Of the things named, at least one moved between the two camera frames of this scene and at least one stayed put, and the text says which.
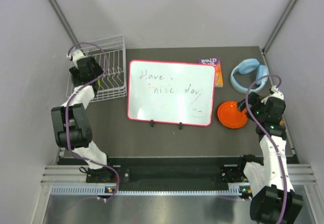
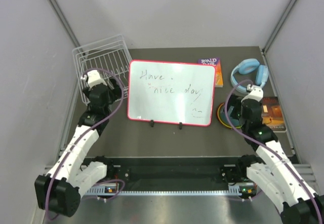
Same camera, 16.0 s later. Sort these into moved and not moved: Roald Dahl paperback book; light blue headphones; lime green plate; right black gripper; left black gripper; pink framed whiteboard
Moved: right black gripper; lime green plate; left black gripper
Not moved: pink framed whiteboard; Roald Dahl paperback book; light blue headphones
